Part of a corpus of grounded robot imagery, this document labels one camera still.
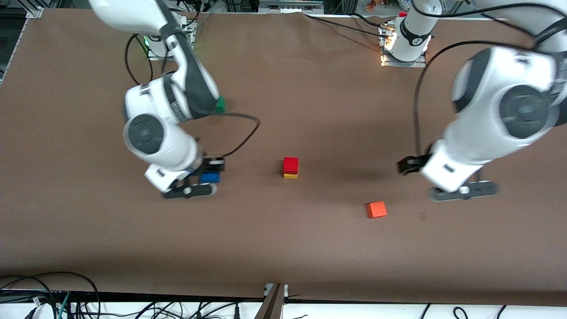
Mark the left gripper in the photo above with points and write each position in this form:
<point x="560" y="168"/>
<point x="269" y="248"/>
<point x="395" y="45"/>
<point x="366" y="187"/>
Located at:
<point x="411" y="165"/>

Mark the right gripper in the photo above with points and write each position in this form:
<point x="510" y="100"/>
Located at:
<point x="208" y="166"/>

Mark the blue wooden block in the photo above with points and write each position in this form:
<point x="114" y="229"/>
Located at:
<point x="210" y="178"/>

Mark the red wooden block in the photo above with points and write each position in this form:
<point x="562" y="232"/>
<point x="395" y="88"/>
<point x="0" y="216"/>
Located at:
<point x="290" y="165"/>

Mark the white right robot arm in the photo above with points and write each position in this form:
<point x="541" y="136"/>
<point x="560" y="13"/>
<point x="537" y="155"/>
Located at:
<point x="159" y="141"/>

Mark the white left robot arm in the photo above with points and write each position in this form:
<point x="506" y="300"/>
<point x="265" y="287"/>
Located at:
<point x="491" y="115"/>

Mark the orange wooden block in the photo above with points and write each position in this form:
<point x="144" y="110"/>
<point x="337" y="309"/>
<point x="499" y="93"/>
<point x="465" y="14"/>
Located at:
<point x="376" y="210"/>

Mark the green wooden block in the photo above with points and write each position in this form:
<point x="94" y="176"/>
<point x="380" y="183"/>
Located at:
<point x="220" y="105"/>

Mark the brown table cover sheet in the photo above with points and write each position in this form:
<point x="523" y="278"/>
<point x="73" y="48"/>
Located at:
<point x="283" y="248"/>

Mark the dark slanted support beam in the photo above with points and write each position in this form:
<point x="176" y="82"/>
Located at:
<point x="272" y="305"/>

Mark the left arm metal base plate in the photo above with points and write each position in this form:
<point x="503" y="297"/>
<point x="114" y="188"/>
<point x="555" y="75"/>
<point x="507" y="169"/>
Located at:
<point x="401" y="63"/>

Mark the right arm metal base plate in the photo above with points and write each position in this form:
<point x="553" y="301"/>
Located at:
<point x="188" y="33"/>

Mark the silver metal bracket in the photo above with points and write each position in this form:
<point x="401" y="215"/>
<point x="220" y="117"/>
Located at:
<point x="285" y="290"/>

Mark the aluminium frame profile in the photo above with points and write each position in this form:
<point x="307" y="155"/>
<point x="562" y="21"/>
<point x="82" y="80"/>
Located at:
<point x="290" y="5"/>
<point x="35" y="12"/>

